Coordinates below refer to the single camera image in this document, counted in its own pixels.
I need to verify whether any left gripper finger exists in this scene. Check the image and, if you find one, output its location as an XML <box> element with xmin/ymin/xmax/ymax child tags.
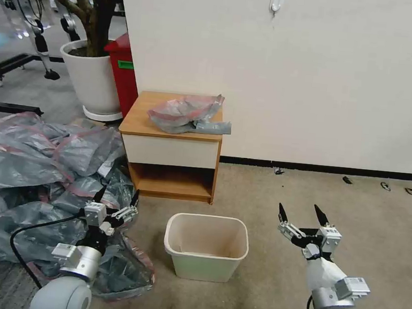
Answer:
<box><xmin>111</xmin><ymin>187</ymin><xmax>141</xmax><ymax>226</ymax></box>
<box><xmin>92</xmin><ymin>183</ymin><xmax>108</xmax><ymax>207</ymax></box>

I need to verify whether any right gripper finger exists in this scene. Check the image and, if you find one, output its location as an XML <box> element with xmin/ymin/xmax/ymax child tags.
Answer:
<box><xmin>275</xmin><ymin>202</ymin><xmax>310</xmax><ymax>242</ymax></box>
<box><xmin>312</xmin><ymin>204</ymin><xmax>332</xmax><ymax>229</ymax></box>

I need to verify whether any beige plastic trash can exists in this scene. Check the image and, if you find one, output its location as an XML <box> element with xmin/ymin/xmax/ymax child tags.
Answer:
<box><xmin>160</xmin><ymin>211</ymin><xmax>252</xmax><ymax>285</ymax></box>

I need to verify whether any pile of grey garbage bags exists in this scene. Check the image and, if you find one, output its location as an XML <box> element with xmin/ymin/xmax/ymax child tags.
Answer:
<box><xmin>0</xmin><ymin>109</ymin><xmax>170</xmax><ymax>305</ymax></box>

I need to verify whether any grey garbage bag red-edged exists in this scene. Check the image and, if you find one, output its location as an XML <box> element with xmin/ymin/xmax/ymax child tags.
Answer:
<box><xmin>146</xmin><ymin>88</ymin><xmax>236</xmax><ymax>140</ymax></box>

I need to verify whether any black baseboard strip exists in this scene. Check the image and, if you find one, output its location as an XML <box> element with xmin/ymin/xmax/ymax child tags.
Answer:
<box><xmin>219</xmin><ymin>155</ymin><xmax>412</xmax><ymax>183</ymax></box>

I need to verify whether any wooden nightstand with white drawer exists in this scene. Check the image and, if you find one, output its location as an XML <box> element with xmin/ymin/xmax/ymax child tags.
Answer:
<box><xmin>113</xmin><ymin>89</ymin><xmax>227</xmax><ymax>205</ymax></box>

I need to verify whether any white plant pot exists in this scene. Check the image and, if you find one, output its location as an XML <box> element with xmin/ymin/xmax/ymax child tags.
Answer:
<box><xmin>54</xmin><ymin>36</ymin><xmax>131</xmax><ymax>123</ymax></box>

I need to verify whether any red bin with green label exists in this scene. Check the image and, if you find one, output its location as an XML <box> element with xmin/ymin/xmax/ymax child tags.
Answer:
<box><xmin>98</xmin><ymin>30</ymin><xmax>144</xmax><ymax>120</ymax></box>

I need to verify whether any black flat floor bar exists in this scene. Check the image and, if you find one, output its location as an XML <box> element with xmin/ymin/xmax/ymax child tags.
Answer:
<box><xmin>0</xmin><ymin>102</ymin><xmax>45</xmax><ymax>117</ymax></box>

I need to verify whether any background robot with black joints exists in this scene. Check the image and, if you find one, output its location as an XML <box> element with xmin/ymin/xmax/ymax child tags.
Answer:
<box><xmin>0</xmin><ymin>0</ymin><xmax>85</xmax><ymax>83</ymax></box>

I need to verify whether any brown tree trunk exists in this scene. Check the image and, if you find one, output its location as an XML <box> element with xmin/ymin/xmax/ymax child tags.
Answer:
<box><xmin>12</xmin><ymin>0</ymin><xmax>120</xmax><ymax>60</ymax></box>

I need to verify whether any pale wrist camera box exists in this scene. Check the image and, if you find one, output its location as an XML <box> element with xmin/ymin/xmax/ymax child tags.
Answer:
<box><xmin>83</xmin><ymin>202</ymin><xmax>109</xmax><ymax>227</ymax></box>
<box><xmin>317</xmin><ymin>223</ymin><xmax>343</xmax><ymax>253</ymax></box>

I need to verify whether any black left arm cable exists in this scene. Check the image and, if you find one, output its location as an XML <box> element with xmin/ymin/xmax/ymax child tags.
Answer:
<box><xmin>6</xmin><ymin>205</ymin><xmax>90</xmax><ymax>293</ymax></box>

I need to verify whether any black metal stand frame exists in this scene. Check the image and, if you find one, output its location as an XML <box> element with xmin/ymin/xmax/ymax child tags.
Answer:
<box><xmin>0</xmin><ymin>43</ymin><xmax>67</xmax><ymax>93</ymax></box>

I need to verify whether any white wall hook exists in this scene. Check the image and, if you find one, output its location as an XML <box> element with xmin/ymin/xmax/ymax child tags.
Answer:
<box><xmin>268</xmin><ymin>0</ymin><xmax>286</xmax><ymax>15</ymax></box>

